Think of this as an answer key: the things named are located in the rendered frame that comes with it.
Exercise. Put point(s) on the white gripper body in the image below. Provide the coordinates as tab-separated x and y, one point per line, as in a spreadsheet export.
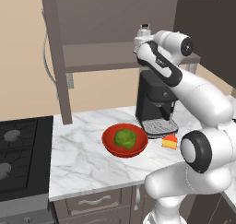
142	41

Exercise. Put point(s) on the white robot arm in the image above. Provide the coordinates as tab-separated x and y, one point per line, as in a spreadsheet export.
199	98

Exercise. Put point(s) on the brown open shelf cabinet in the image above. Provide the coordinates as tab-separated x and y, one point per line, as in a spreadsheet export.
92	25

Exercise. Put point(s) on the dark brown tall cabinet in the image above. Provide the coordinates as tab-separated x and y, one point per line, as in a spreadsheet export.
212	25

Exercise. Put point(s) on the yellow cheese wedge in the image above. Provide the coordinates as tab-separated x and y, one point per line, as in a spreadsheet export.
170	142

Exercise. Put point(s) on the red salad bowl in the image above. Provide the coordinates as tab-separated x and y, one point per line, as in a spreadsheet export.
110	143

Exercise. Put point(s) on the dark brown base cabinet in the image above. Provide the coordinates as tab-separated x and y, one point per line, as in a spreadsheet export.
212	210

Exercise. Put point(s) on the black coffee machine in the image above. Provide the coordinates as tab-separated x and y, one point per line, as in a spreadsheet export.
150	92

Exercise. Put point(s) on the green lettuce head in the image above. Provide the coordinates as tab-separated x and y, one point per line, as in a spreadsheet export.
125	138

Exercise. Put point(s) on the black gas hob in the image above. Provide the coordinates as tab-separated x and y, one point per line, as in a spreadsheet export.
21	154

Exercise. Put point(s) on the brown cupboard door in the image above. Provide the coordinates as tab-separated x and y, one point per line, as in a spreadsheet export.
144	207

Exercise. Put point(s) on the brown drawer front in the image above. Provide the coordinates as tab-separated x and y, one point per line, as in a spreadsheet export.
95	220
92	207

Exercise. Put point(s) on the grey oven front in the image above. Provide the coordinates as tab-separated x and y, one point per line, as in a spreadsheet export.
21	209

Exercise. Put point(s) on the grey oven knob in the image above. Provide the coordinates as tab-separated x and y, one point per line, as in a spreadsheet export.
27	220

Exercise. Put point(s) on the grey wall socket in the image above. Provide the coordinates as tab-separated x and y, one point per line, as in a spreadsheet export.
70	81
191	68

